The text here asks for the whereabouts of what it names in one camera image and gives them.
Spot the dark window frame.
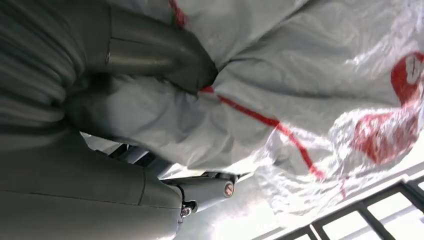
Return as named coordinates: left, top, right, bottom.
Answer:
left=251, top=174, right=424, bottom=240

